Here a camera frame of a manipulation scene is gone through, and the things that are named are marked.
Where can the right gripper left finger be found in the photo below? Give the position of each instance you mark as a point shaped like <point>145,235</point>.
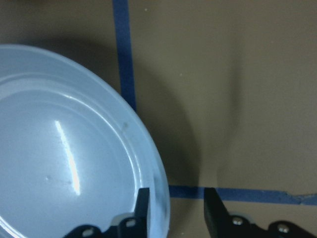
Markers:
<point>135,226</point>

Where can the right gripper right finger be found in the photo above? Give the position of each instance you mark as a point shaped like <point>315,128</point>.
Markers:
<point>221,224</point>

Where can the blue plate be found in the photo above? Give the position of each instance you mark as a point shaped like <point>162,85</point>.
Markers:
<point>72,151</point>

